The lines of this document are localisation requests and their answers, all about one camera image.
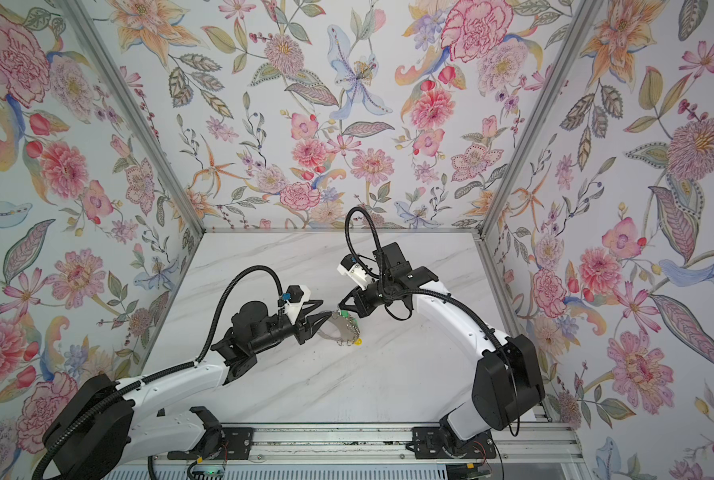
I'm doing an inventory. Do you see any metal keyring disc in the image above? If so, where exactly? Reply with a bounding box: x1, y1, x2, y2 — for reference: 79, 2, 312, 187
321, 311, 361, 346

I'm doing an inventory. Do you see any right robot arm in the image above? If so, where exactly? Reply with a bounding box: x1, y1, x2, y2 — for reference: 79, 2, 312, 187
338, 243, 546, 446

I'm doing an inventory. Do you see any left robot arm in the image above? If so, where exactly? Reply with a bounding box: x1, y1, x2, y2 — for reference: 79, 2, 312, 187
32, 300, 332, 479

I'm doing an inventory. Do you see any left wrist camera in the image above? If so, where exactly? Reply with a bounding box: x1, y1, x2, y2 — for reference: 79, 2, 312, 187
282, 285, 311, 324

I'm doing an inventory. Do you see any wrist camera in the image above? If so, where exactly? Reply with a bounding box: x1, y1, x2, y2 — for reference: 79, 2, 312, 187
282, 285, 311, 324
337, 255, 375, 290

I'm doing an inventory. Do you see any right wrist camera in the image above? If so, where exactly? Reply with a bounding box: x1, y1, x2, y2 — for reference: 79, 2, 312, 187
337, 255, 375, 290

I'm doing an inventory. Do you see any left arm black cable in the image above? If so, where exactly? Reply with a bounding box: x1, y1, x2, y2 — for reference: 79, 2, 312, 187
196, 265, 286, 364

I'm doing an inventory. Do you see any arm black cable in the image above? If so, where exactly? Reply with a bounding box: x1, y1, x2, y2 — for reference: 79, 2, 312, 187
196, 265, 286, 364
344, 206, 388, 280

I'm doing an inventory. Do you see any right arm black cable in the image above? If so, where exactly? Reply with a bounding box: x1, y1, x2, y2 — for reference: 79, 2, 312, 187
344, 206, 388, 280

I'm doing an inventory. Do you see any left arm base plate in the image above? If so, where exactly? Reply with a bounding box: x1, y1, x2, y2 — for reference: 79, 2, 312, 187
166, 427, 255, 461

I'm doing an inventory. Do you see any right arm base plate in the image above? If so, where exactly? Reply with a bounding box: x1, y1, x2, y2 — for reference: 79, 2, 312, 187
405, 426, 498, 460

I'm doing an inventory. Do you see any aluminium front rail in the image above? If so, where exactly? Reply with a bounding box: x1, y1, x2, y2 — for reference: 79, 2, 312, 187
107, 417, 591, 479

